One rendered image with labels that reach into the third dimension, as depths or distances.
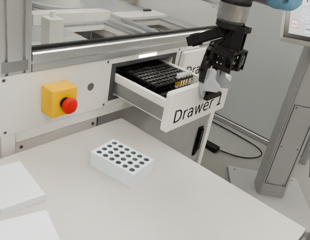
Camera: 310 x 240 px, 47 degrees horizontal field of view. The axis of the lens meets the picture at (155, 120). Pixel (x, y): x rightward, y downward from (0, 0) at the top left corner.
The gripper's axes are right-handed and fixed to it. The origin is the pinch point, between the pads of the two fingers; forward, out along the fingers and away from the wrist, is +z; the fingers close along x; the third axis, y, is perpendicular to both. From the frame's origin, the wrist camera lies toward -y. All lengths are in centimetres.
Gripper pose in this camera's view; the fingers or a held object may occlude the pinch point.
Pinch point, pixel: (205, 92)
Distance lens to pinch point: 99.3
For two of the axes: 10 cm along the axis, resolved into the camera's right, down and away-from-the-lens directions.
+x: 6.6, -2.4, 7.1
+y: 7.4, 4.2, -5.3
